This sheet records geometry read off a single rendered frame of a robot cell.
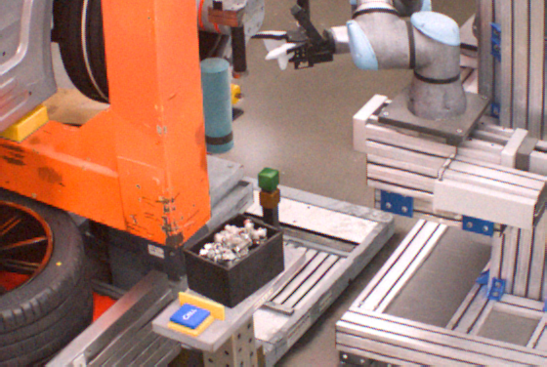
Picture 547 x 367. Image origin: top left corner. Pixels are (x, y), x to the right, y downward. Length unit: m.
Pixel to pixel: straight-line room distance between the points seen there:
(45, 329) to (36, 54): 0.74
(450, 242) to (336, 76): 1.56
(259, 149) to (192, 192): 1.46
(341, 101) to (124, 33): 2.07
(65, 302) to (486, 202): 1.04
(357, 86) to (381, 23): 2.05
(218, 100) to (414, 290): 0.74
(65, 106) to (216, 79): 1.63
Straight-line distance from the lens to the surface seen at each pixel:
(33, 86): 3.05
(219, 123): 3.23
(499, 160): 2.69
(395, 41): 2.63
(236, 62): 3.06
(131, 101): 2.68
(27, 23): 2.98
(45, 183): 3.03
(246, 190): 3.73
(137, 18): 2.57
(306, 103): 4.56
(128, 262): 3.32
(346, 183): 4.04
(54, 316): 2.80
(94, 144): 2.86
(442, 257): 3.30
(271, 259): 2.78
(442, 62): 2.66
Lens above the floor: 2.09
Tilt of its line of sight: 30 degrees down
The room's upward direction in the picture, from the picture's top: 3 degrees counter-clockwise
